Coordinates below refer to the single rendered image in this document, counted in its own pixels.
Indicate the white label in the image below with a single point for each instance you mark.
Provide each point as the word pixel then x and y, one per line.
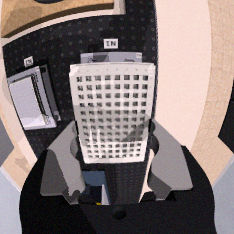
pixel 110 43
pixel 28 61

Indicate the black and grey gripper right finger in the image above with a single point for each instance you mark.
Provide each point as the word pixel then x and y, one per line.
pixel 175 175

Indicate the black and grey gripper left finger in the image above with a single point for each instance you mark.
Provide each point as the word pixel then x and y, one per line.
pixel 55 180

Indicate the white multi-well plate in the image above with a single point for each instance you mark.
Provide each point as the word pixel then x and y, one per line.
pixel 119 88

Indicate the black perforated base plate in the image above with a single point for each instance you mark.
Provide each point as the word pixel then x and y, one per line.
pixel 59 46

